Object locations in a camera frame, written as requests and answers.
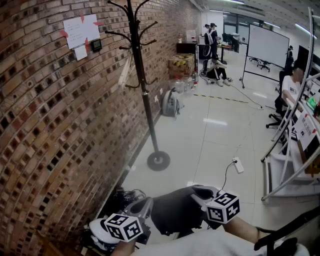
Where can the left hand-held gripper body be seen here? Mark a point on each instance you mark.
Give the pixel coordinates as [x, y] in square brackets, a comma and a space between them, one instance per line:
[122, 226]

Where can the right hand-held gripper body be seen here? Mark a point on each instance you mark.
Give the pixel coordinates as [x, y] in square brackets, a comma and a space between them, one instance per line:
[221, 207]

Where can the dark grey backpack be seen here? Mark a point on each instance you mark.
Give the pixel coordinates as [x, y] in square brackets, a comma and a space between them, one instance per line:
[175, 212]

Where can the black coat rack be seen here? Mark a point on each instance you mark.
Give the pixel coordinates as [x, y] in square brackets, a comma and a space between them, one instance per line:
[150, 117]

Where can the person's left forearm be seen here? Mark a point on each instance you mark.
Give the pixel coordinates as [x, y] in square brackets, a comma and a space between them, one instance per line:
[125, 246]

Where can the person's right forearm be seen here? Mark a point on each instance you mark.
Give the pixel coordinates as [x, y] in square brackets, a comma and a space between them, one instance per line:
[242, 230]

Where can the white rounded device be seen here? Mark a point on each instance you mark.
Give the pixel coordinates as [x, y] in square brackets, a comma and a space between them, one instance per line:
[97, 228]

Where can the person's white shirt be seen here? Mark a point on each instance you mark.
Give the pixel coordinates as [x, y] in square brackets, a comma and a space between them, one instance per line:
[200, 245]

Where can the white power strip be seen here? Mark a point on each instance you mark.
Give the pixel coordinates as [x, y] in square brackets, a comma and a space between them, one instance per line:
[238, 165]

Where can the black office chair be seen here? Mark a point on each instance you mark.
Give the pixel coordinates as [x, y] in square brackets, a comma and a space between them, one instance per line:
[263, 65]
[277, 110]

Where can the white paper sign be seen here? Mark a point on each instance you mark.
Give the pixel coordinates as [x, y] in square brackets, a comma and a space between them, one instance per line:
[306, 130]

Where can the clear plastic water bottle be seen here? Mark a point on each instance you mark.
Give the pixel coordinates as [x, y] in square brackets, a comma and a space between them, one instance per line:
[195, 79]
[179, 86]
[188, 85]

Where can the green packet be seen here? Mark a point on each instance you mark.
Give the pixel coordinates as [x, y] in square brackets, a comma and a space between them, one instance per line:
[311, 103]

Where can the stacked cardboard boxes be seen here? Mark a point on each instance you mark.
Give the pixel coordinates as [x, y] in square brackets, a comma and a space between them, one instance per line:
[181, 66]

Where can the white stick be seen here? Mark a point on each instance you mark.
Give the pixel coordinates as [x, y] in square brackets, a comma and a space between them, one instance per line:
[124, 72]

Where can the black cabinet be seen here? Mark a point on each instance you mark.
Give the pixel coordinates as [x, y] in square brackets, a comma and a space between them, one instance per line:
[186, 50]

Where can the rolling whiteboard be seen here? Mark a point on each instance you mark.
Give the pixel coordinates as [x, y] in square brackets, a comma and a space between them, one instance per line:
[267, 45]

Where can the white box with red label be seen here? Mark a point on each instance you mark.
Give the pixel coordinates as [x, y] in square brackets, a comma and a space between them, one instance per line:
[191, 36]

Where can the small white paper note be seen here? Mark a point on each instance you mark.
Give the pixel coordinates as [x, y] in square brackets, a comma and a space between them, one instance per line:
[80, 53]

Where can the large white paper sheet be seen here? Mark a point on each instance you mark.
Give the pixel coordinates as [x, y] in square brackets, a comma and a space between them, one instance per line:
[81, 30]

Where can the white metal frame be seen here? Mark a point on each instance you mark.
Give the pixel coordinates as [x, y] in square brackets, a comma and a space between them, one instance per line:
[287, 155]

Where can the small black wall display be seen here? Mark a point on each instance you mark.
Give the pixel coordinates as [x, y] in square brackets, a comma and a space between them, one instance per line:
[96, 45]

